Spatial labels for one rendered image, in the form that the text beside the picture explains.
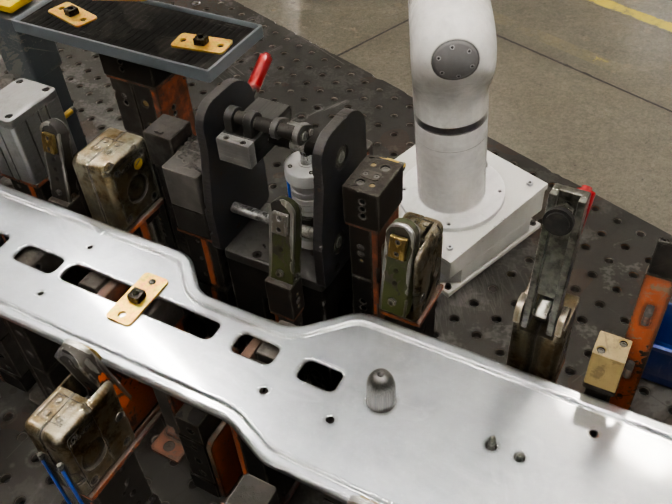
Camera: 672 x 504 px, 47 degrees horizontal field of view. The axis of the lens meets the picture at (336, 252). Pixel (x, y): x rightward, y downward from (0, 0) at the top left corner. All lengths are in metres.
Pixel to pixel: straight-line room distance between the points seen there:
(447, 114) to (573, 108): 1.92
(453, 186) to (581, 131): 1.71
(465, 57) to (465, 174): 0.28
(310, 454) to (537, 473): 0.23
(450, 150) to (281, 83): 0.74
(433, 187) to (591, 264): 0.33
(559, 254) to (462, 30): 0.38
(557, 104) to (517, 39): 0.51
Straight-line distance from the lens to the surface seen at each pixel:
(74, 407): 0.86
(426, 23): 1.09
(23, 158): 1.21
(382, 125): 1.74
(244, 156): 0.95
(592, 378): 0.87
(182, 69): 1.10
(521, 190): 1.42
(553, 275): 0.83
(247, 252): 1.07
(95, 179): 1.11
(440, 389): 0.87
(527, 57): 3.40
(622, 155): 2.91
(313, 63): 1.98
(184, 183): 1.05
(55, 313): 1.02
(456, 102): 1.19
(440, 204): 1.35
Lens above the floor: 1.70
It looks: 44 degrees down
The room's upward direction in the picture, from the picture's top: 4 degrees counter-clockwise
